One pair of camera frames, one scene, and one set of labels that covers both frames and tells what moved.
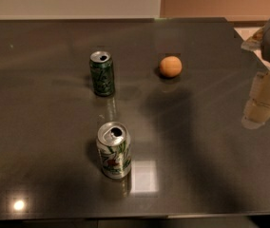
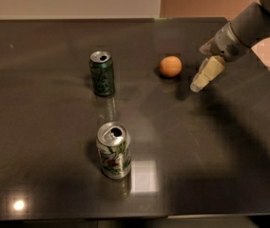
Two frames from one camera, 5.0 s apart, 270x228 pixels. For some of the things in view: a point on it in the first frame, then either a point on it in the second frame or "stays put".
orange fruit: (171, 66) stays put
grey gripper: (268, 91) to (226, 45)
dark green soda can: (102, 72) stays put
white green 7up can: (114, 148) stays put
